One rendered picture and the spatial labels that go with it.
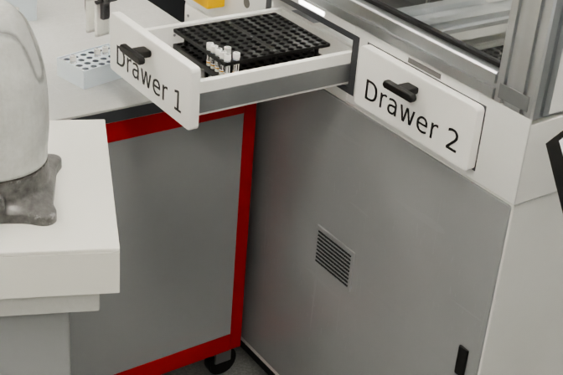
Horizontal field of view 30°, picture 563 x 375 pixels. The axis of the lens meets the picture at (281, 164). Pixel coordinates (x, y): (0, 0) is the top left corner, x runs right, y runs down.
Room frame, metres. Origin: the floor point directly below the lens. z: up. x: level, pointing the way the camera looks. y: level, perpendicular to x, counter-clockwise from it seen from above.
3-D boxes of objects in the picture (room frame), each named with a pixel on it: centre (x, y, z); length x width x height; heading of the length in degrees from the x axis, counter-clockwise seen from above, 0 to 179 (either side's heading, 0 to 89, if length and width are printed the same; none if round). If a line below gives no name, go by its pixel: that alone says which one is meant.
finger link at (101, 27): (1.85, 0.36, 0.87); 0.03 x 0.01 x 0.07; 139
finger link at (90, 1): (1.87, 0.38, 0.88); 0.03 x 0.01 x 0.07; 139
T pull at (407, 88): (1.56, -0.19, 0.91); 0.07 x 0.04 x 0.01; 37
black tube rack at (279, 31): (1.75, 0.07, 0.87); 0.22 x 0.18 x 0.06; 127
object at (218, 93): (1.76, 0.06, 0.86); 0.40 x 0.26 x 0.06; 127
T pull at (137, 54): (1.62, 0.25, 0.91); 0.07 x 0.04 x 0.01; 37
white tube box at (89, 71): (1.84, 0.37, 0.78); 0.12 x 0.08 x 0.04; 139
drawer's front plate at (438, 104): (1.57, -0.21, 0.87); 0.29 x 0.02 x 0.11; 37
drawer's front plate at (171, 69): (1.63, 0.23, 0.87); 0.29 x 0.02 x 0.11; 37
